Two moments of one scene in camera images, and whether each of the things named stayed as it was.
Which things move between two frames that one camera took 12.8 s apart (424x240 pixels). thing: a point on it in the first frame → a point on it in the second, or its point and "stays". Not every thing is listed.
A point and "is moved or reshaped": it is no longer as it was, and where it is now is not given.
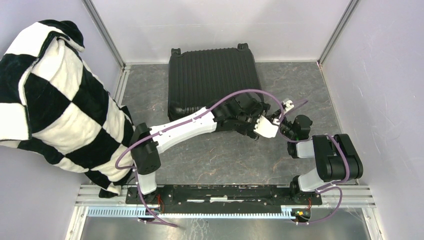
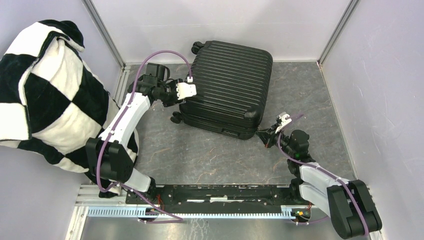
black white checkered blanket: [53, 103] stays
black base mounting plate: [222, 196] stays
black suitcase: [198, 78] is moved or reshaped
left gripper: [260, 109] → [174, 101]
